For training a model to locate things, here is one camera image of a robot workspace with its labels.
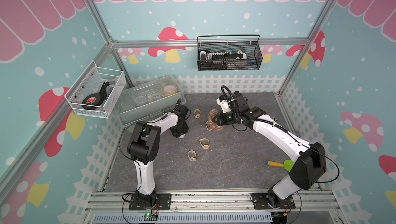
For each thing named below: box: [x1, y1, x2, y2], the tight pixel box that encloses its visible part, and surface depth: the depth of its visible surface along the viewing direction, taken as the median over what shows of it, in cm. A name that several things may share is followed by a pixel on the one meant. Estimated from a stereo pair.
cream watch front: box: [187, 149, 197, 162], surface depth 90 cm
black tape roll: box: [81, 93, 102, 110], surface depth 71 cm
